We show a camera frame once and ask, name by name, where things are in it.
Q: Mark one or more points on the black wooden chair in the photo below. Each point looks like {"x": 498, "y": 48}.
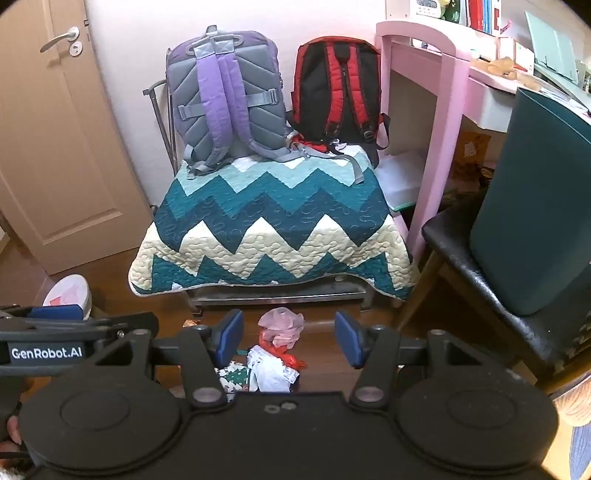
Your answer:
{"x": 553, "y": 341}

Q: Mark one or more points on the teal zigzag quilt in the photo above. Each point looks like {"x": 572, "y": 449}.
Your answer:
{"x": 259, "y": 223}

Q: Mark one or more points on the metal bench frame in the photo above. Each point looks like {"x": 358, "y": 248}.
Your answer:
{"x": 331, "y": 289}

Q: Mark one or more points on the white round lid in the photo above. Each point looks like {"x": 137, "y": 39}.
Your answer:
{"x": 71, "y": 290}

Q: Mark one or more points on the purple grey backpack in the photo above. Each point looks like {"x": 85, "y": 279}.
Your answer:
{"x": 226, "y": 101}

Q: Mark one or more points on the person left hand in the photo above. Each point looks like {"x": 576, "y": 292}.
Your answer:
{"x": 13, "y": 440}

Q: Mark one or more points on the pink desk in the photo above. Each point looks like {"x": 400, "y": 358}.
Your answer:
{"x": 437, "y": 55}

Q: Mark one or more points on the pink plastic bag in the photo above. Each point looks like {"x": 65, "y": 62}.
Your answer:
{"x": 281, "y": 327}

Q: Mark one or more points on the teal trash bin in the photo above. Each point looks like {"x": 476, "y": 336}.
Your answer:
{"x": 535, "y": 217}

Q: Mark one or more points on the red black backpack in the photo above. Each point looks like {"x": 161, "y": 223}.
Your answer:
{"x": 337, "y": 95}

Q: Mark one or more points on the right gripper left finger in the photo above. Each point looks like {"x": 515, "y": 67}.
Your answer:
{"x": 204, "y": 349}

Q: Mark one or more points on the red plastic bag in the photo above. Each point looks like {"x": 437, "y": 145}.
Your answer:
{"x": 288, "y": 360}

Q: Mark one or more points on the white floral wrapper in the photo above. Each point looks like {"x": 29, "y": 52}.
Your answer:
{"x": 262, "y": 372}

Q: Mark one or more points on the wooden door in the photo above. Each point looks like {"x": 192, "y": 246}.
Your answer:
{"x": 68, "y": 188}

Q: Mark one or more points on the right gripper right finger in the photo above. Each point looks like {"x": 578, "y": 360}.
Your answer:
{"x": 374, "y": 351}

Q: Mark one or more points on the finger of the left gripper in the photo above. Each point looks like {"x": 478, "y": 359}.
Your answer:
{"x": 60, "y": 312}

